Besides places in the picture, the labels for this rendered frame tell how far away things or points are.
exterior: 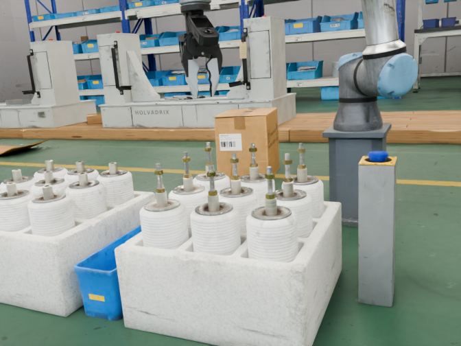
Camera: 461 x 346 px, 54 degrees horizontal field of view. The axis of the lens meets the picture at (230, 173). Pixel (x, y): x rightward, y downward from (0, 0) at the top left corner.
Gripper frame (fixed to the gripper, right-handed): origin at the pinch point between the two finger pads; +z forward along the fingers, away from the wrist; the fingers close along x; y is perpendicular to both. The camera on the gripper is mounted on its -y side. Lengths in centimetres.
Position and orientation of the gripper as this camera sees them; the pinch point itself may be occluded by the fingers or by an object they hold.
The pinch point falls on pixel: (204, 92)
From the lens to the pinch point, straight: 111.8
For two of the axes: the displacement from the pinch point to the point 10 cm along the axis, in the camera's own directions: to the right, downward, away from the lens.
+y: -3.5, -2.0, 9.2
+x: -9.4, 1.4, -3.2
